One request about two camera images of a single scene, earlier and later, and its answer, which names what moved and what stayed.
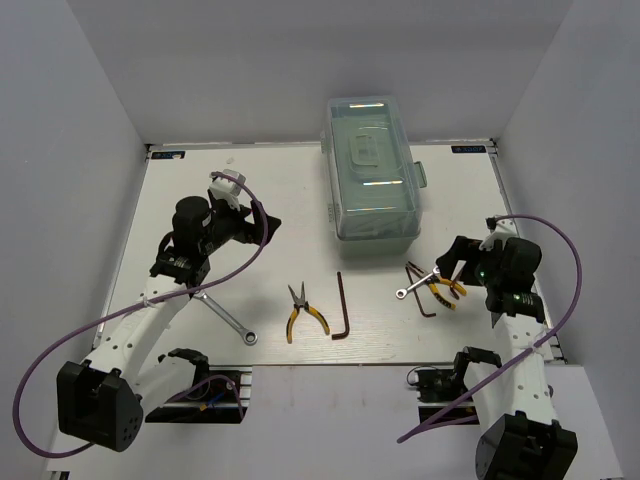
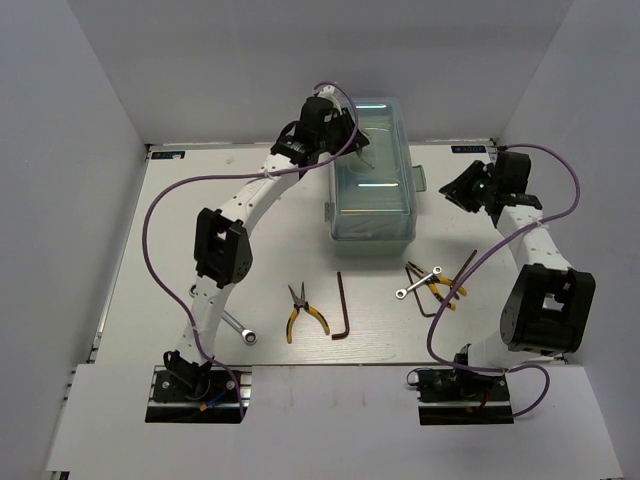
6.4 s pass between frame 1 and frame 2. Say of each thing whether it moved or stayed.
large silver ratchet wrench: stayed
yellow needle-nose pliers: stayed
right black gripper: moved
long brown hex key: stayed
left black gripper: moved
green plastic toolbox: stayed
